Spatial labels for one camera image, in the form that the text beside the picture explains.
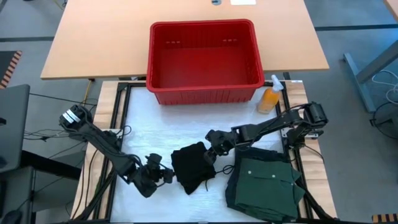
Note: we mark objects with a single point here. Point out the red plastic laundry bin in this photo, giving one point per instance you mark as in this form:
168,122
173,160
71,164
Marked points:
205,68

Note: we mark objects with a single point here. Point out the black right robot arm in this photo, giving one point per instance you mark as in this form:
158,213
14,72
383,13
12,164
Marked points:
280,124

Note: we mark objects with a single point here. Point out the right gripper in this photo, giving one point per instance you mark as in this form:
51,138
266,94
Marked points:
220,141

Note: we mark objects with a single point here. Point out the black aluminium table frame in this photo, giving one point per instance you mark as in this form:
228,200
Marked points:
109,205

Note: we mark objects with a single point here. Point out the green polo shirt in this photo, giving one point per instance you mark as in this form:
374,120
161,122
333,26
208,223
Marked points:
267,189

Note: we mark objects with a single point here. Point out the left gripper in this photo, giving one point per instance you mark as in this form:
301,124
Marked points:
147,182

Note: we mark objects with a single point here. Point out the orange spray bottle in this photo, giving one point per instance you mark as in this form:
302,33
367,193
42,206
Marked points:
269,98

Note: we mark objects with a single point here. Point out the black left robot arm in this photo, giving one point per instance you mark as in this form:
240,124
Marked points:
102,149

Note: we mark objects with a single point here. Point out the grey desk grommet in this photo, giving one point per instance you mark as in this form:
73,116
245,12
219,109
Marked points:
216,2

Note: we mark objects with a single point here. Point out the black orange striped mat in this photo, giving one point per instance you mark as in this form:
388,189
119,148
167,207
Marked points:
385,218
11,68

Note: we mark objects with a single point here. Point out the dark blue denim jeans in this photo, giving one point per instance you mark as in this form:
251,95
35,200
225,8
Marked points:
264,152

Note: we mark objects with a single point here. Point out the grey metal desk leg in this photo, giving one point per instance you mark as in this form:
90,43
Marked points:
357,81

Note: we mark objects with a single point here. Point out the black knit garment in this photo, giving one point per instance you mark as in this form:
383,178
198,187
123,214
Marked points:
191,168

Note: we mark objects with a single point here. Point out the white paper sheet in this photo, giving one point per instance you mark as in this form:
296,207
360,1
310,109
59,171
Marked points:
243,2

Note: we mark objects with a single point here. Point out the light wooden desk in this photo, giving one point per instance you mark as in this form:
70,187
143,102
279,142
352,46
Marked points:
124,37

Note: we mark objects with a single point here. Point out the black computer mouse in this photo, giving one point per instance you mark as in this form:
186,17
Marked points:
12,216

